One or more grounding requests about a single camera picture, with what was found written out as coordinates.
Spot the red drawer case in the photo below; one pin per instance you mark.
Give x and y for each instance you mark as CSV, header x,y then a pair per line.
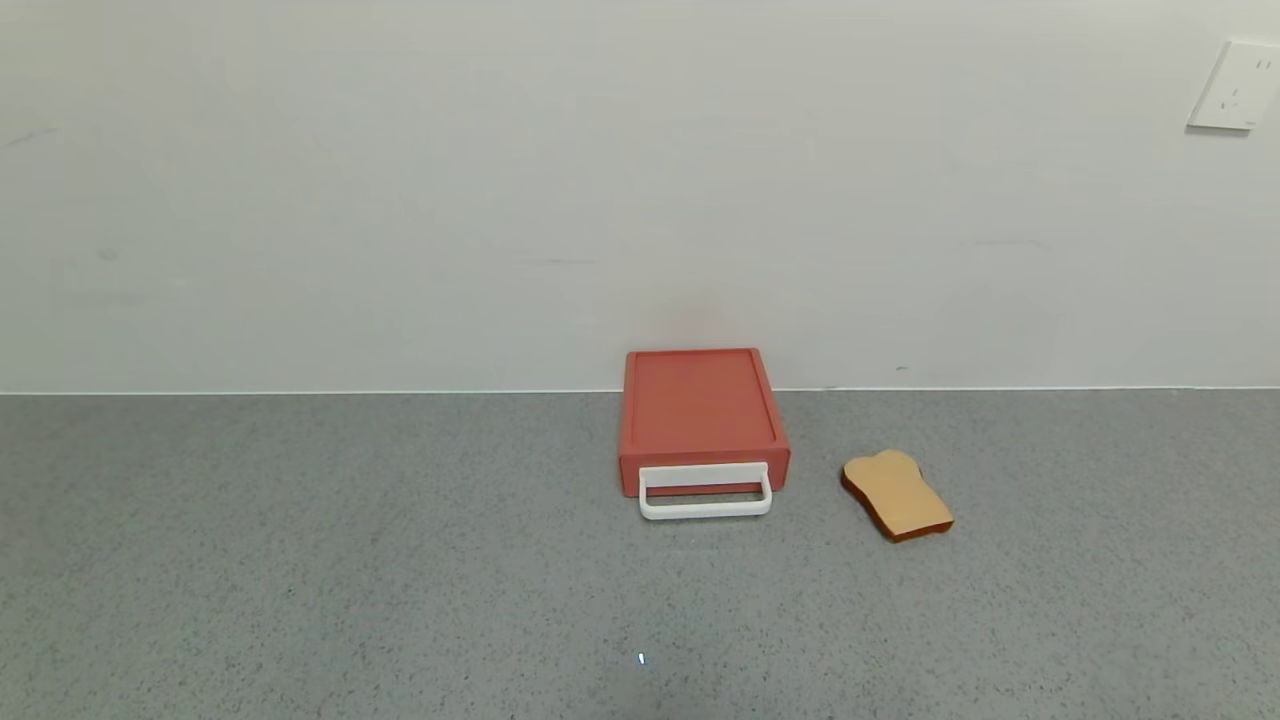
x,y
698,400

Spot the toy toast slice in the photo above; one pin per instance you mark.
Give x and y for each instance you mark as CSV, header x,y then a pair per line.
x,y
900,498

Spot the white wall socket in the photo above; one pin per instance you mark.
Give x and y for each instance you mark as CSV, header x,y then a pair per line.
x,y
1236,88

